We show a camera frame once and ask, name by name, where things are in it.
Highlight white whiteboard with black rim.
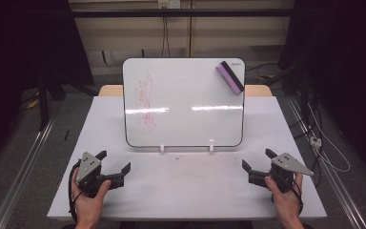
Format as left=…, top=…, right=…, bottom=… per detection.
left=122, top=57, right=246, bottom=149

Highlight purple and black whiteboard eraser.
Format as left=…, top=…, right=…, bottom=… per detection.
left=214, top=60, right=246, bottom=96

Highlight person's right hand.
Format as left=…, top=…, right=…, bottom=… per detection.
left=264, top=172, right=305, bottom=225

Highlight black metal stand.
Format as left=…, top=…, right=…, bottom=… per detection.
left=266, top=60, right=314, bottom=130
left=37, top=71, right=67, bottom=132

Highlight white wall outlet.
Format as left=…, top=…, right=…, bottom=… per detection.
left=157, top=0, right=181, bottom=10

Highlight person's left hand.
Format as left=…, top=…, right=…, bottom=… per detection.
left=71, top=168, right=112, bottom=226

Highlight black hanging cables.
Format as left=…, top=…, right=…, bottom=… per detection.
left=161, top=15, right=172, bottom=58

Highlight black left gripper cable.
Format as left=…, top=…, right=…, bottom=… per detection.
left=67, top=159, right=85, bottom=224

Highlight silver metal floor rail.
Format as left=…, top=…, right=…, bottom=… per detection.
left=286, top=95, right=366, bottom=229
left=0, top=104, right=63, bottom=229

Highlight black floor cables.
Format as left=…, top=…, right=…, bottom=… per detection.
left=293, top=97, right=325, bottom=189

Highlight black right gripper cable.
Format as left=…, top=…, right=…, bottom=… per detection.
left=271, top=173, right=305, bottom=216

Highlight dark curtain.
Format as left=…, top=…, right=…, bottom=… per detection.
left=0, top=0, right=95, bottom=166
left=277, top=0, right=366, bottom=173

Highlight white floor cable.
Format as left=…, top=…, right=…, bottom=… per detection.
left=307, top=102, right=352, bottom=174

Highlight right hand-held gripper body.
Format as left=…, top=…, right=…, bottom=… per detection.
left=269, top=153, right=315, bottom=194

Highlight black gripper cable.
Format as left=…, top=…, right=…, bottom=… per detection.
left=271, top=173, right=305, bottom=216
left=67, top=159, right=85, bottom=224

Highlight light wooden table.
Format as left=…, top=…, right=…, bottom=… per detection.
left=98, top=84, right=273, bottom=97

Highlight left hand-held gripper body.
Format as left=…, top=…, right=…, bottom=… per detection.
left=75, top=151, right=110, bottom=198

